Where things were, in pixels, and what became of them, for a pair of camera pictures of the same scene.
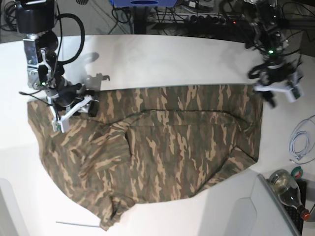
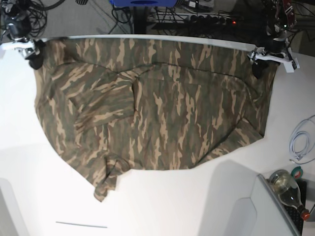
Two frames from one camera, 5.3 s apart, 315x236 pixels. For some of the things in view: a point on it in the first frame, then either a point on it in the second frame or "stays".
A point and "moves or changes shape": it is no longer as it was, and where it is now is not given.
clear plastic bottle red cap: x=287 y=189 stays
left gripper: x=64 y=95 → x=20 y=27
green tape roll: x=297 y=172 stays
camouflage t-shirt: x=153 y=144 moves or changes shape
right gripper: x=275 y=73 → x=275 y=47
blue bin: x=143 y=3 stays
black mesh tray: x=294 y=212 stays
